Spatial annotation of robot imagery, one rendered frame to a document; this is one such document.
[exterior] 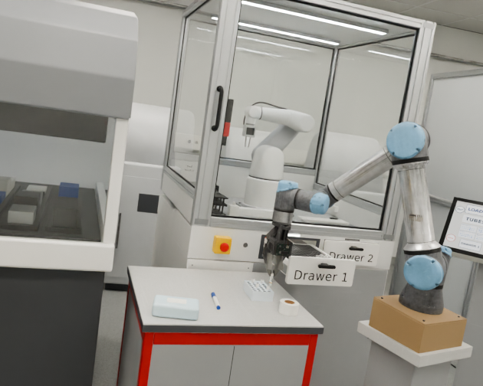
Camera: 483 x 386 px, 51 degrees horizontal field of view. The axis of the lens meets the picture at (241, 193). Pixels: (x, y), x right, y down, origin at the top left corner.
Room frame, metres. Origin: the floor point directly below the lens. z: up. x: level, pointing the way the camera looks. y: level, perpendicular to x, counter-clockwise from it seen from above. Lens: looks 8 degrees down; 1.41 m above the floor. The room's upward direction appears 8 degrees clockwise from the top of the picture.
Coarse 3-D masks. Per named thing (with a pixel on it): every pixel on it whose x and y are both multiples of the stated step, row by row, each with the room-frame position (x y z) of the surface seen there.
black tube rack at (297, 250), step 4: (296, 244) 2.27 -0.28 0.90; (300, 244) 2.28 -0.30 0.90; (292, 248) 2.18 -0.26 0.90; (296, 248) 2.19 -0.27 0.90; (300, 248) 2.20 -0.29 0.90; (304, 248) 2.23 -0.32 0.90; (308, 248) 2.23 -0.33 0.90; (312, 248) 2.24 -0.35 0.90; (292, 252) 2.11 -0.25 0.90; (296, 252) 2.13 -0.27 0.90; (300, 252) 2.13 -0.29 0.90; (304, 252) 2.14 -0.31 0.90; (308, 252) 2.15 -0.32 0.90; (312, 252) 2.17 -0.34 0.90; (316, 252) 2.18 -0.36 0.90; (304, 256) 2.08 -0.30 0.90; (308, 256) 2.09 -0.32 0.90; (312, 256) 2.10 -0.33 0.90
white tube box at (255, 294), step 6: (246, 282) 1.94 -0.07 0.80; (258, 282) 1.96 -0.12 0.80; (264, 282) 1.97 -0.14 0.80; (246, 288) 1.91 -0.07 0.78; (252, 288) 1.88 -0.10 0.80; (258, 288) 1.89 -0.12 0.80; (264, 288) 1.90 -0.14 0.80; (270, 288) 1.90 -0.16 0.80; (252, 294) 1.84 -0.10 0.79; (258, 294) 1.84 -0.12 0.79; (264, 294) 1.85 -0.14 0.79; (270, 294) 1.85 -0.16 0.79; (252, 300) 1.84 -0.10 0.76; (258, 300) 1.84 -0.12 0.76; (264, 300) 1.85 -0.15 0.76; (270, 300) 1.86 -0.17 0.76
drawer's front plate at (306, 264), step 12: (288, 264) 1.93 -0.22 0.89; (300, 264) 1.94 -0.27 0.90; (312, 264) 1.95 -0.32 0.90; (336, 264) 1.98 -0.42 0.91; (348, 264) 2.00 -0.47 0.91; (288, 276) 1.92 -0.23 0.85; (312, 276) 1.95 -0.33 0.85; (324, 276) 1.97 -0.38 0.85; (336, 276) 1.99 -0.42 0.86; (348, 276) 2.00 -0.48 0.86
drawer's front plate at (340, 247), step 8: (328, 240) 2.33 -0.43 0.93; (336, 240) 2.35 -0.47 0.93; (328, 248) 2.33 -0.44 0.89; (336, 248) 2.34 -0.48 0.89; (344, 248) 2.36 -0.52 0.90; (368, 248) 2.40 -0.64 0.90; (376, 248) 2.41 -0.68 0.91; (336, 256) 2.34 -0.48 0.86; (352, 256) 2.37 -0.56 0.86; (360, 256) 2.38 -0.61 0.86; (368, 256) 2.40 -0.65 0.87; (376, 256) 2.41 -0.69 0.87; (360, 264) 2.39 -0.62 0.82; (368, 264) 2.40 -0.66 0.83
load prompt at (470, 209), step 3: (468, 204) 2.49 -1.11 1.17; (468, 207) 2.48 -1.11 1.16; (471, 207) 2.47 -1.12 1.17; (474, 207) 2.47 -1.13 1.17; (477, 207) 2.47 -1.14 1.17; (480, 207) 2.46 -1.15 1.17; (465, 210) 2.47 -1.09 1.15; (468, 210) 2.47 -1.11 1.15; (471, 210) 2.46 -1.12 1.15; (474, 210) 2.46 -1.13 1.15; (477, 210) 2.45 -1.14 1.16; (480, 210) 2.45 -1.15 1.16; (468, 213) 2.46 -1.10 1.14; (471, 213) 2.45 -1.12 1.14; (474, 213) 2.45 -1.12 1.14; (477, 213) 2.44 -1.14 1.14; (480, 213) 2.44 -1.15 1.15
